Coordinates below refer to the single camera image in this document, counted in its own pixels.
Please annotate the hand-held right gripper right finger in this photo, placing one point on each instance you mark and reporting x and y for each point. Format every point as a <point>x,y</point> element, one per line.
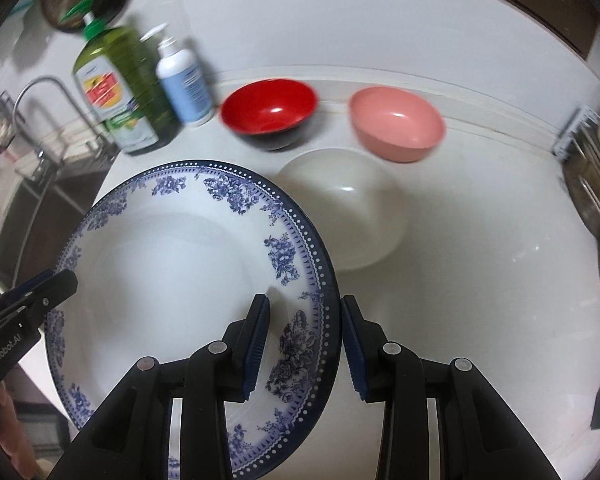
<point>352,345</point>

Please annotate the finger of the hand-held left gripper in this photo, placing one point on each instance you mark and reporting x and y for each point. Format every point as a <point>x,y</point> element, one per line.
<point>55,290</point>

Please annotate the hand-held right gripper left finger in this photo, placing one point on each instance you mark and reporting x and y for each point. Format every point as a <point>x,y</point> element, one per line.
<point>255,345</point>

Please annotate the blue floral plate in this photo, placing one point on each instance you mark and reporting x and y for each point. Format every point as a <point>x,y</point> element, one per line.
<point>170,270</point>

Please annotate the pink bowl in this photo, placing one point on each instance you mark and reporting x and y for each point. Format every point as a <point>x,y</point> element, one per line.
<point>395,120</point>

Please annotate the red and black bowl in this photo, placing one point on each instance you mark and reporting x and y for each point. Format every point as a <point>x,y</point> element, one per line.
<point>270,102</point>

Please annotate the person's left forearm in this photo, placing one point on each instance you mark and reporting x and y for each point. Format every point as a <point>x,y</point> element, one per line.
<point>12,430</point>

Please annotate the steel sink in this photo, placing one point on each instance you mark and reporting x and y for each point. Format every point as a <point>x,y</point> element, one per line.
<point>40,220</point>

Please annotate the white bowl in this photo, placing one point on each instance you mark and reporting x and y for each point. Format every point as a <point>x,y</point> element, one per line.
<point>345,210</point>

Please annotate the small chrome faucet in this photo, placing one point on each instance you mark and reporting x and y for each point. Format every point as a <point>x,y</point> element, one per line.
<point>30,86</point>

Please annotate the green dish soap bottle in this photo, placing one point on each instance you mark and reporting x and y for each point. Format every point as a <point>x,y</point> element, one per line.
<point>115,85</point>

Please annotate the white pump bottle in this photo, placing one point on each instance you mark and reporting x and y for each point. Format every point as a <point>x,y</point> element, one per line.
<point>185,87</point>

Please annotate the dark wooden window frame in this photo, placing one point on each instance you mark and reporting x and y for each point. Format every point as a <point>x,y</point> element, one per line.
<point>555,5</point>

